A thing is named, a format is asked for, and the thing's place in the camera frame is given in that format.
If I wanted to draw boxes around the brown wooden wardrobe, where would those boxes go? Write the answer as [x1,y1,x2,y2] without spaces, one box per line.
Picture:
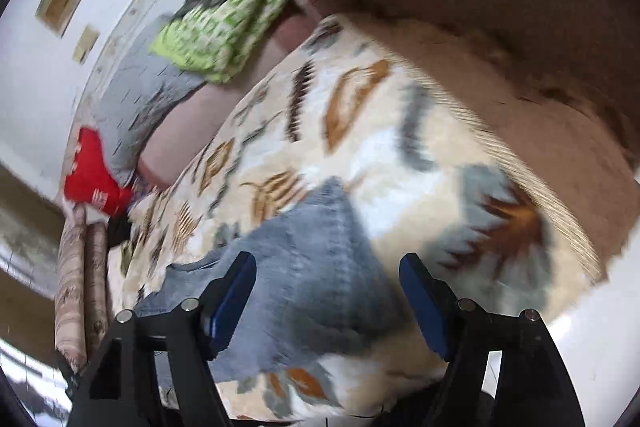
[1,168,64,366]

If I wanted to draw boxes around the beige leaf print blanket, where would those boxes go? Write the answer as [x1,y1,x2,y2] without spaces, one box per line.
[107,16,601,421]

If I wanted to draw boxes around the blue denim pants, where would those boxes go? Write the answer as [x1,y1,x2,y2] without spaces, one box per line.
[134,178,408,381]

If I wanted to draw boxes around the beige wall switch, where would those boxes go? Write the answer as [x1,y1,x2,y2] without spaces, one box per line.
[72,25,100,64]

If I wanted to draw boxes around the green patterned cloth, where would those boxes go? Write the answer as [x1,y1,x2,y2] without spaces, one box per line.
[150,0,288,83]

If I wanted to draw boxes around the grey quilted pillow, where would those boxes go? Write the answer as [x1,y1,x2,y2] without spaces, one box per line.
[94,14,205,186]

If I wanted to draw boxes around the white carved headboard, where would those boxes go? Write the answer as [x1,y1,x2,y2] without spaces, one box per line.
[60,0,266,188]

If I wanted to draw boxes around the striped beige rolled quilt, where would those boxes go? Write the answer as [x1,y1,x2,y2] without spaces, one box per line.
[54,204,111,374]

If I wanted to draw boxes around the pink bed sheet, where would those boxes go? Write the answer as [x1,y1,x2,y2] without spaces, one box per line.
[137,13,316,188]

